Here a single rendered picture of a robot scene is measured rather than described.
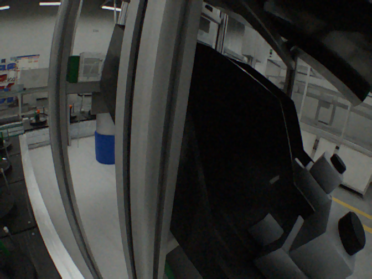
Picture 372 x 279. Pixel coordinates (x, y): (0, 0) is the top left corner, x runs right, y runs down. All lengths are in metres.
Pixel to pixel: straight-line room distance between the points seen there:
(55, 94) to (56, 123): 0.03
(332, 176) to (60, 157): 0.34
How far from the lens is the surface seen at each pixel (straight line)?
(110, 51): 0.19
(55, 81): 0.22
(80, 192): 0.79
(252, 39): 1.57
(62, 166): 0.25
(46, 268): 0.44
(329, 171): 0.26
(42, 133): 1.25
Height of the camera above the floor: 1.33
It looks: 20 degrees down
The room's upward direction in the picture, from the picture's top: 9 degrees clockwise
